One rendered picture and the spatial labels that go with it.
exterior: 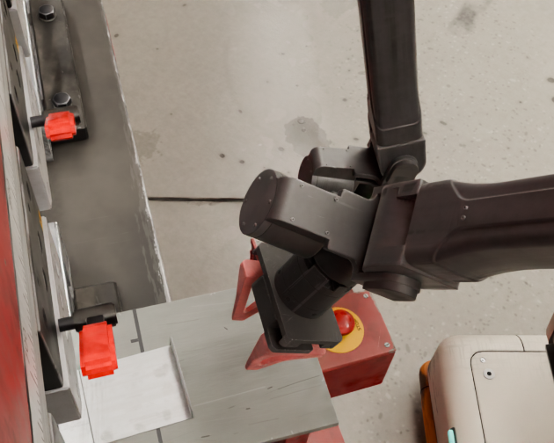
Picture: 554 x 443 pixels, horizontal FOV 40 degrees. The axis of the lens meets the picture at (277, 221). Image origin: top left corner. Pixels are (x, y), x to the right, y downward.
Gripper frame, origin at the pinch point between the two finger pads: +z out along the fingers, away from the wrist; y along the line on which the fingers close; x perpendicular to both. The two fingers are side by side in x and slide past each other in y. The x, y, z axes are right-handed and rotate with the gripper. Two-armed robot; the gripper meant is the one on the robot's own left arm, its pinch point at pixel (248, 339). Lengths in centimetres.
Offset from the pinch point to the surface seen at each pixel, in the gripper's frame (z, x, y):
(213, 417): 8.3, -0.4, 4.4
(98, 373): -13.9, -23.6, 10.8
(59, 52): 22, -3, -62
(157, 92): 89, 64, -137
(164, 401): 10.4, -4.3, 1.7
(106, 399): 13.4, -9.1, 0.0
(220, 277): 86, 67, -68
